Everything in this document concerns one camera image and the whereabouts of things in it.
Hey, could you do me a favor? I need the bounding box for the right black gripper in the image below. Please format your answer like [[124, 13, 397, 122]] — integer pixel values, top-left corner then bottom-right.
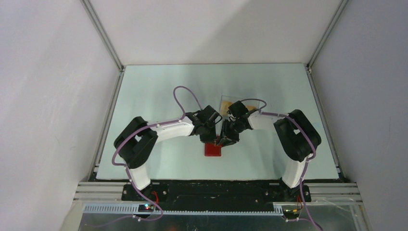
[[217, 119, 246, 148]]

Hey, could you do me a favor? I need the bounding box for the red leather card holder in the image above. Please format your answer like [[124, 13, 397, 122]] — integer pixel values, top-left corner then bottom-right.
[[204, 136, 222, 157]]

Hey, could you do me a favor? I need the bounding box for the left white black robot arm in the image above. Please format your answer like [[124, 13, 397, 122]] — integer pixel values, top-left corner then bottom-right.
[[112, 105, 222, 201]]

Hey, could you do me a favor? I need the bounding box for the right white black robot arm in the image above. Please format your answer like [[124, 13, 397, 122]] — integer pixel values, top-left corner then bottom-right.
[[216, 100, 322, 201]]

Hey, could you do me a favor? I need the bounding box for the orange credit card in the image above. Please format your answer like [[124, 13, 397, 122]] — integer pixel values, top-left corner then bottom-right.
[[220, 101, 233, 116], [247, 106, 257, 111]]

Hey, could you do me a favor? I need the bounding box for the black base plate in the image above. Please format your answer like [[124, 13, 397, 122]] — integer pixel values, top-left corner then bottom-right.
[[140, 179, 311, 203]]

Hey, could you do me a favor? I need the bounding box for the grey slotted cable duct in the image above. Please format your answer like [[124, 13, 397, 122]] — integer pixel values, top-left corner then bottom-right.
[[83, 203, 283, 216]]

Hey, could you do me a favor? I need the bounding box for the aluminium front rail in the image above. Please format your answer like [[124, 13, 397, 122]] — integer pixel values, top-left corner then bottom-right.
[[306, 183, 362, 205]]

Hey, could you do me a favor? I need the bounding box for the left aluminium frame post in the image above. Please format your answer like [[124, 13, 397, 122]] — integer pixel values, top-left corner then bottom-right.
[[80, 0, 124, 72]]

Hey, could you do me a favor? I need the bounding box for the aluminium frame post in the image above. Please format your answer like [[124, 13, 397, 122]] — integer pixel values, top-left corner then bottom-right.
[[306, 0, 350, 72], [80, 0, 124, 72]]

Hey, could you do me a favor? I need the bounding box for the right aluminium frame post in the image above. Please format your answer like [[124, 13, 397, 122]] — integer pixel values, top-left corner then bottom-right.
[[306, 0, 350, 72]]

